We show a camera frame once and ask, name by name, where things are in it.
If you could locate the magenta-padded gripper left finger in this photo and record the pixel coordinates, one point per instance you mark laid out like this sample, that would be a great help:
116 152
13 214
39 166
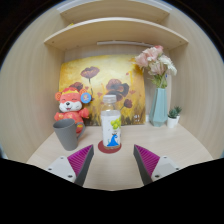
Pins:
61 166

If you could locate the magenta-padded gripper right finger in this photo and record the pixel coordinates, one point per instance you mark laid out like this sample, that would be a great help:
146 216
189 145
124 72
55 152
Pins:
163 166

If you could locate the clear plastic water bottle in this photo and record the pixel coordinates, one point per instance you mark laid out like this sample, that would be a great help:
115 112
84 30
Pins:
111 128

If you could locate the flat round red coaster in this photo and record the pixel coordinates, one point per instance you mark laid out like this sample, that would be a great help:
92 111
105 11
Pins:
101 148

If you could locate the small potted green plant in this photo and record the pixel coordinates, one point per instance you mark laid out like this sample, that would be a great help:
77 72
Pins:
172 120
179 110

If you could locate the teal faceted vase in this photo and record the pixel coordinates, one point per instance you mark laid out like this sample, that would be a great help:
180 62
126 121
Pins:
158 110

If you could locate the red plush toy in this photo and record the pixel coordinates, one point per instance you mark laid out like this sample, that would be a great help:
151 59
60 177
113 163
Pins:
70 106

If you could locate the yellow poppy flower painting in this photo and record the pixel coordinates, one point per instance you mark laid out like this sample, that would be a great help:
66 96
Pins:
106 71

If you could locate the pink and white flower bouquet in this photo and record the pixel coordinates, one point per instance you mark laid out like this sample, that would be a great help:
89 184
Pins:
153 60

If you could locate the light wood shelf board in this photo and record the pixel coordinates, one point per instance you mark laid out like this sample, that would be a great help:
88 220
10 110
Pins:
116 31
113 8

